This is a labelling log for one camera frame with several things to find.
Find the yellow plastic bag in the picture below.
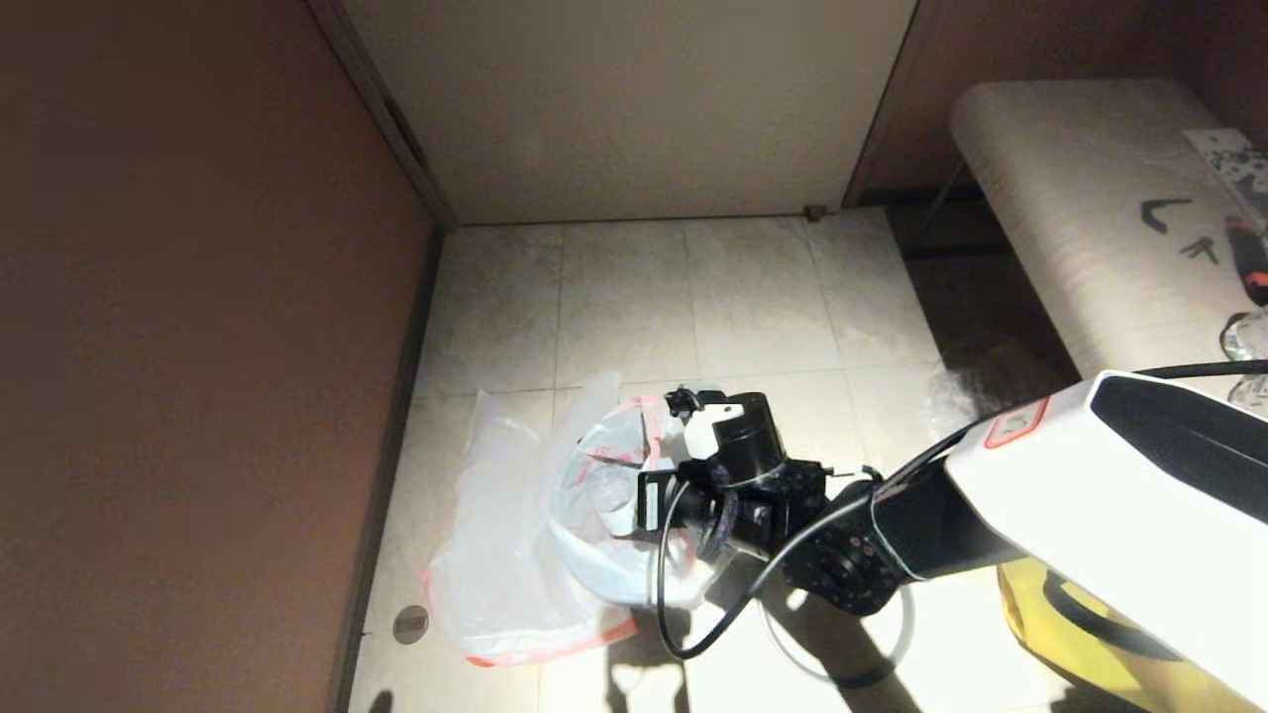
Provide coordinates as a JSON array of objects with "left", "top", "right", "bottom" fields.
[{"left": 996, "top": 560, "right": 1239, "bottom": 713}]

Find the light wood table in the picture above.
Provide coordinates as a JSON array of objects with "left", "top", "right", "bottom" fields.
[{"left": 949, "top": 79, "right": 1268, "bottom": 397}]

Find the black and red tool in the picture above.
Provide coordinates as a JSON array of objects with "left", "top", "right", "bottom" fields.
[{"left": 1225, "top": 214, "right": 1268, "bottom": 306}]

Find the grey bin rim ring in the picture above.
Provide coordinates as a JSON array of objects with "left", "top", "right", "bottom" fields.
[{"left": 758, "top": 584, "right": 917, "bottom": 689}]

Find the new white red-edged trash bag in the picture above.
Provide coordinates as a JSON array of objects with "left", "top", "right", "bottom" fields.
[{"left": 426, "top": 373, "right": 640, "bottom": 671}]

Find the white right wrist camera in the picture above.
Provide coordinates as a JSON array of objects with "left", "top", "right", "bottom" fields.
[{"left": 666, "top": 388, "right": 746, "bottom": 462}]

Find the white patterned paper sheet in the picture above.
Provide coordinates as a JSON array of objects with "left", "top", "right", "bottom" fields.
[{"left": 1184, "top": 127, "right": 1268, "bottom": 199}]

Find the used white red-drawstring trash bag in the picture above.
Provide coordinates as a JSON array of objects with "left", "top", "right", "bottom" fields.
[{"left": 550, "top": 396, "right": 734, "bottom": 610}]

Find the white door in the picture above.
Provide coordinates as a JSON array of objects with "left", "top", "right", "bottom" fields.
[{"left": 342, "top": 0, "right": 917, "bottom": 227}]

